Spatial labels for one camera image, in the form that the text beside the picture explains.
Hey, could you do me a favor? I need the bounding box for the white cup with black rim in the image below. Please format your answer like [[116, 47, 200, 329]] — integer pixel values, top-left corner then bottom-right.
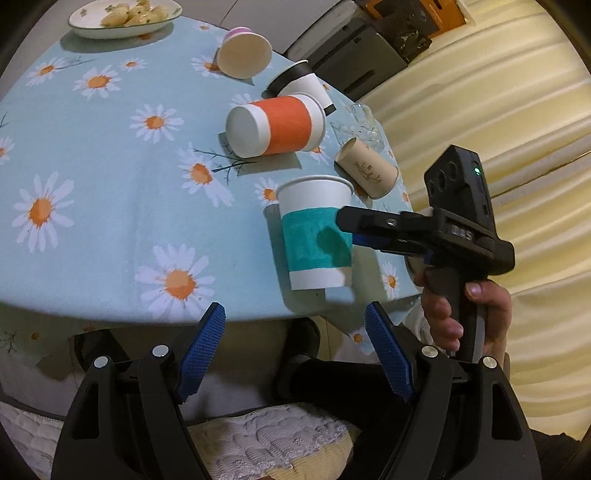
[[265, 60, 337, 117]]

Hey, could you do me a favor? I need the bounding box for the black shoe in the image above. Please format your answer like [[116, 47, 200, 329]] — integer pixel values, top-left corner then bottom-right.
[[279, 318, 322, 370]]

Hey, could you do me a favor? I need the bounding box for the person's black trouser leg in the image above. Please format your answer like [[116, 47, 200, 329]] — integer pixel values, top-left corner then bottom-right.
[[277, 355, 419, 444]]

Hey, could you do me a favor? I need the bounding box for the white cup with orange band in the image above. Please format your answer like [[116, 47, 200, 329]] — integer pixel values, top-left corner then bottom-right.
[[225, 93, 328, 158]]

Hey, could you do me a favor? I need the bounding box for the white cup with teal band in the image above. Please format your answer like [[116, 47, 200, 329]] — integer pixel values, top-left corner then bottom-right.
[[276, 175, 355, 291]]

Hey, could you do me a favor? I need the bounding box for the person's right hand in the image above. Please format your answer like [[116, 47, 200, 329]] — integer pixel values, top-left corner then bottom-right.
[[412, 267, 513, 366]]

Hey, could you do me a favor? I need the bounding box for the cream ribbed foam sheet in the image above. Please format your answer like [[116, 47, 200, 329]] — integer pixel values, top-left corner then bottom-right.
[[358, 0, 591, 444]]

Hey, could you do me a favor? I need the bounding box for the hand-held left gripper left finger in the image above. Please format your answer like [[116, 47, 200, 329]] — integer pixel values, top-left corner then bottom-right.
[[51, 302, 227, 480]]

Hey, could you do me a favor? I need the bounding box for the pile of pastries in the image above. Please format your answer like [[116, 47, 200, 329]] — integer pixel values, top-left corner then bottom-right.
[[100, 0, 174, 27]]

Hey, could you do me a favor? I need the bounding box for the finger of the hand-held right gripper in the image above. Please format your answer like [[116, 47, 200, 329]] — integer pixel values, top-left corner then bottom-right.
[[335, 206, 437, 244], [353, 233, 432, 260]]

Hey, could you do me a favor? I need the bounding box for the brown kraft paper cup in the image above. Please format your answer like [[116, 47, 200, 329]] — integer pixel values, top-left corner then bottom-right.
[[334, 137, 400, 200]]

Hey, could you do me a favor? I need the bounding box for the black plastic case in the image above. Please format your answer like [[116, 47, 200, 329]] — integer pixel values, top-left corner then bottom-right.
[[281, 16, 411, 101]]

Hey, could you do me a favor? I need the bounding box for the orange cardboard box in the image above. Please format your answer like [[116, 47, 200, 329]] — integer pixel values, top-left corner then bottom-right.
[[355, 0, 468, 38]]

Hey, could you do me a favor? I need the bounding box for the white lace seat cushion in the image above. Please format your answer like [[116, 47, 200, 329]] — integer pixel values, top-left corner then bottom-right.
[[0, 399, 362, 480]]

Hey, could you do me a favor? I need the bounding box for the pink paper cup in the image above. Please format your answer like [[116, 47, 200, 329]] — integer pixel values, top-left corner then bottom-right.
[[215, 26, 273, 79]]

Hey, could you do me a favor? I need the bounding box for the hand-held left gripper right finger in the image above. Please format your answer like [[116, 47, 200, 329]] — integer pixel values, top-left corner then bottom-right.
[[364, 301, 544, 480]]

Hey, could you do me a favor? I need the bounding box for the blue daisy print tablecloth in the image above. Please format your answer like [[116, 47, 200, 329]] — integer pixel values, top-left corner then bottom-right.
[[0, 16, 420, 398]]

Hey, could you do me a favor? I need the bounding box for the clear glass cup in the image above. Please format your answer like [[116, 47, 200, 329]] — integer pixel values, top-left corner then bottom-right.
[[329, 103, 384, 151]]

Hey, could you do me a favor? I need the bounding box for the white oval plate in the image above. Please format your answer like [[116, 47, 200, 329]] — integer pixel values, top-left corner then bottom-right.
[[68, 0, 184, 40]]

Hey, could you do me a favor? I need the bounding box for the black printed box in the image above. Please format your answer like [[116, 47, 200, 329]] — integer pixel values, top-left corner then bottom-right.
[[369, 0, 437, 64]]

